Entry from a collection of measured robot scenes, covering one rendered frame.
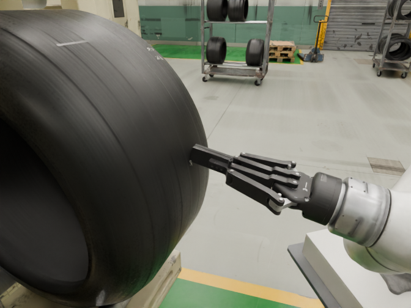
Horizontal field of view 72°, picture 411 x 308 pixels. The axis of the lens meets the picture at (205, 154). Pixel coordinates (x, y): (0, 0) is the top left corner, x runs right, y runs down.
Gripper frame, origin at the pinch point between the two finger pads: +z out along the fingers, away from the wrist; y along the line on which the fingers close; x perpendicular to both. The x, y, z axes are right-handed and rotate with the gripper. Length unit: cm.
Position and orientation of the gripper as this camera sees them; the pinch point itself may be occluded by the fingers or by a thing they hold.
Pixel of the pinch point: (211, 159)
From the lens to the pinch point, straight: 48.4
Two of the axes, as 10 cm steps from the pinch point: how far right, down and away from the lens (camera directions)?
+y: -4.0, 4.3, -8.1
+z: -9.1, -3.2, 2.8
